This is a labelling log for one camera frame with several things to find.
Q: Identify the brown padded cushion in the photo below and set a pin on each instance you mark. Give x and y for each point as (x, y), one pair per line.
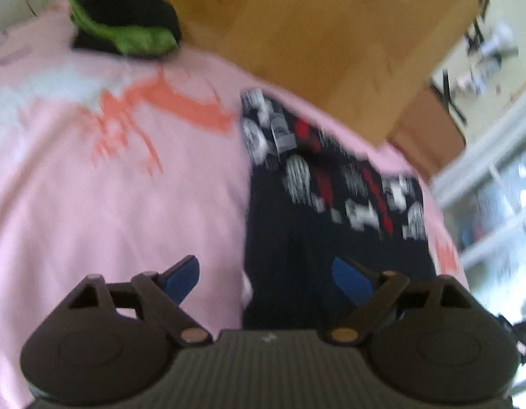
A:
(426, 135)

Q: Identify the white framed frosted glass door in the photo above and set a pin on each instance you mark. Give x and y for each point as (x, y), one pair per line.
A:
(483, 198)

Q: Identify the white power strip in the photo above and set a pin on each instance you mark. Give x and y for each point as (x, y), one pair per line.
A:
(485, 60)

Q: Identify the black and green folded garment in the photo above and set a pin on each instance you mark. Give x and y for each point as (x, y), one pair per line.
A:
(142, 29)

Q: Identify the pink deer print bedsheet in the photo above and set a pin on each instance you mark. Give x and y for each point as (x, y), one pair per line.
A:
(114, 169)

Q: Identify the black red white patterned garment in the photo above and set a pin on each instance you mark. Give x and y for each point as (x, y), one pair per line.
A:
(312, 201)

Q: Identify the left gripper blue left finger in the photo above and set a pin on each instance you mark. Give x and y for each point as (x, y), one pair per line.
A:
(177, 282)

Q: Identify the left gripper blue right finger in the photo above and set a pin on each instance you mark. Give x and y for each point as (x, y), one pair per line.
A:
(355, 282)

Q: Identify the wood grain headboard panel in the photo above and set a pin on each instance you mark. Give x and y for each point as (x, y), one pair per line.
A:
(360, 61)

